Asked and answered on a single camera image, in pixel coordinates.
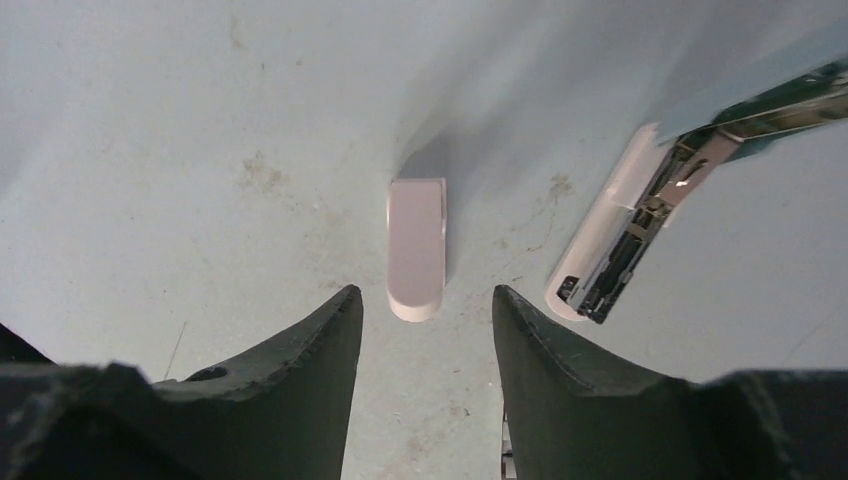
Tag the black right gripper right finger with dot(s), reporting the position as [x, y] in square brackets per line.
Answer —
[575, 410]

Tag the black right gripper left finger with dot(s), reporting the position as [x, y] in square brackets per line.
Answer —
[279, 410]

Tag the small white mini stapler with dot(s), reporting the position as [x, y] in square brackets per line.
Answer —
[416, 264]

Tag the staple tray with staples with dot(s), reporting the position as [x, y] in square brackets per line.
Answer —
[508, 470]

